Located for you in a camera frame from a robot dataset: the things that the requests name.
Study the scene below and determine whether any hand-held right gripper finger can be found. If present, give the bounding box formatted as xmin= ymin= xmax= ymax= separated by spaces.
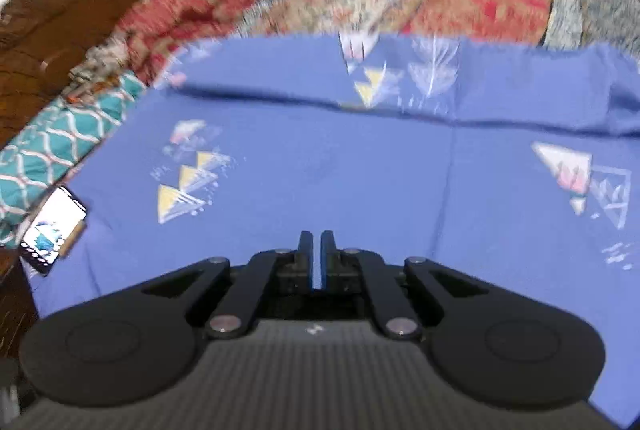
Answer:
xmin=320 ymin=229 xmax=490 ymax=342
xmin=140 ymin=230 xmax=321 ymax=342

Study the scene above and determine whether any blue printed bedsheet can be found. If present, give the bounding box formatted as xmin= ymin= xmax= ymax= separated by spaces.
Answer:
xmin=30 ymin=30 xmax=640 ymax=428

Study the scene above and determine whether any smartphone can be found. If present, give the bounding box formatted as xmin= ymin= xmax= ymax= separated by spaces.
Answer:
xmin=18 ymin=185 xmax=89 ymax=277

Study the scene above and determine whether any teal lattice-patterned cloth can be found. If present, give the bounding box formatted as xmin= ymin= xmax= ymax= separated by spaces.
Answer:
xmin=0 ymin=69 xmax=149 ymax=247

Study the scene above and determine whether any red patterned blanket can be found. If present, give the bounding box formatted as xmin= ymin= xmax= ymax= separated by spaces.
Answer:
xmin=114 ymin=0 xmax=555 ymax=87

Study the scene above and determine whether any carved wooden headboard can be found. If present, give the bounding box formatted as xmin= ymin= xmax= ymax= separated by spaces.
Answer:
xmin=0 ymin=0 xmax=199 ymax=152

